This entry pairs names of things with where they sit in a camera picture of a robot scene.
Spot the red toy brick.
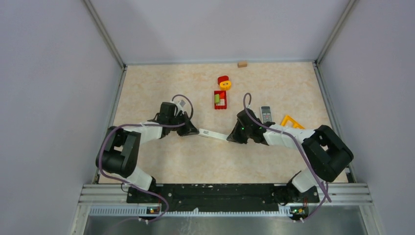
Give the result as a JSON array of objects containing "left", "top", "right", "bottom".
[{"left": 213, "top": 91, "right": 228, "bottom": 110}]

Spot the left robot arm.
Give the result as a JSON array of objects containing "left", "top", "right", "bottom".
[{"left": 95, "top": 101, "right": 199, "bottom": 202}]

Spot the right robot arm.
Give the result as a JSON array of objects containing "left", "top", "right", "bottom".
[{"left": 227, "top": 109, "right": 354, "bottom": 204}]

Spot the green toy cylinder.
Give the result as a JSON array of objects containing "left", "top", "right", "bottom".
[{"left": 214, "top": 94, "right": 221, "bottom": 105}]

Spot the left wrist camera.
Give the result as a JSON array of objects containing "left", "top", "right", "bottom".
[{"left": 174, "top": 100, "right": 186, "bottom": 111}]

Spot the yellow triangular toy frame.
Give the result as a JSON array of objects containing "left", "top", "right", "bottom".
[{"left": 280, "top": 115, "right": 305, "bottom": 129}]

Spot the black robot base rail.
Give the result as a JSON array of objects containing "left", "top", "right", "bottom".
[{"left": 126, "top": 184, "right": 320, "bottom": 212}]

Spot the red toy block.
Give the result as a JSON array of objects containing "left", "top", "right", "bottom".
[{"left": 217, "top": 75, "right": 229, "bottom": 85}]

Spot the white remote control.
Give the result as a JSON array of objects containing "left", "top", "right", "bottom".
[{"left": 260, "top": 106, "right": 273, "bottom": 123}]

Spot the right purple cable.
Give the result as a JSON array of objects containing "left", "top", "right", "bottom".
[{"left": 243, "top": 93, "right": 333, "bottom": 223}]

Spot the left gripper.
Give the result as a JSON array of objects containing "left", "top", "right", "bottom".
[{"left": 169, "top": 111, "right": 199, "bottom": 137}]

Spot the small wooden block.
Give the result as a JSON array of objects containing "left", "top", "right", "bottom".
[{"left": 237, "top": 61, "right": 248, "bottom": 68}]

